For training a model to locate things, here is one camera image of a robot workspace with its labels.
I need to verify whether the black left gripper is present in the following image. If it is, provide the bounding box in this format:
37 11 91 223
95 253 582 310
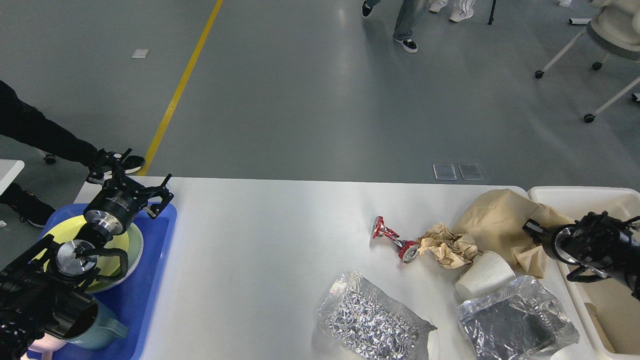
82 148 174 237

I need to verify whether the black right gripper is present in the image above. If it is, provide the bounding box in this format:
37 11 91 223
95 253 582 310
522 218 576 264

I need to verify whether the brown paper bag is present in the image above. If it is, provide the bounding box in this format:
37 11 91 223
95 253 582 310
452 189 574 279

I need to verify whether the white paper cup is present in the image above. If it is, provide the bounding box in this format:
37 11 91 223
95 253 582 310
454 251 515 301

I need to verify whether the yellow plastic plate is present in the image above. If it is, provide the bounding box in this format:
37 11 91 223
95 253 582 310
32 215 132 286

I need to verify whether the silver foil bag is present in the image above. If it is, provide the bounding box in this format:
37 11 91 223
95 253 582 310
317 271 437 360
458 275 580 360

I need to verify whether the teal mug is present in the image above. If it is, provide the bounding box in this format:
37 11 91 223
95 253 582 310
61 298 130 350

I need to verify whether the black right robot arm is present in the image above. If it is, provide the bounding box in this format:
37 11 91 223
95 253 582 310
522 210 640 300

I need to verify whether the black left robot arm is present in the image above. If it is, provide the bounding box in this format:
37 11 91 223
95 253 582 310
1 150 174 360

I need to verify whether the white plastic bin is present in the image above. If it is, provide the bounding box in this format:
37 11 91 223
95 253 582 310
528 186 639 360

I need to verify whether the blue plastic tray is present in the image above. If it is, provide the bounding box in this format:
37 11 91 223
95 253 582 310
52 203 178 360

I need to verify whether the red snack wrapper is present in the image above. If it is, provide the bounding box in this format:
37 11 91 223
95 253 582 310
370 215 421 264

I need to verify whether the pink ribbed mug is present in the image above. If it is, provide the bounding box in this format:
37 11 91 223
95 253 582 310
28 333 67 360

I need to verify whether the white rolling chair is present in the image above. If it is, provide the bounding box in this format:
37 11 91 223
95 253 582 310
534 0 640 124

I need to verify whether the person in grey jeans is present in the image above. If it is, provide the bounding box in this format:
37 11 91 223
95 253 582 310
392 0 430 54

